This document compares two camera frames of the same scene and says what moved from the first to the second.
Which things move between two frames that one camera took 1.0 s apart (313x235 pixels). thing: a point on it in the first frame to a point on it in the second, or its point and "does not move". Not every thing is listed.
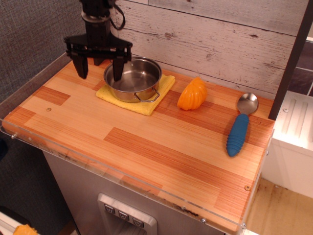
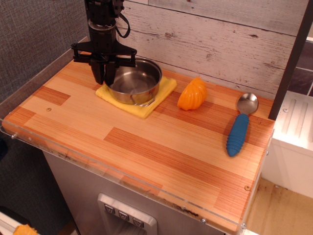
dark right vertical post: [293, 61] does not move
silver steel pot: [141, 76] does not move
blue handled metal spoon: [247, 104] does not move
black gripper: [98, 42] to [102, 43]
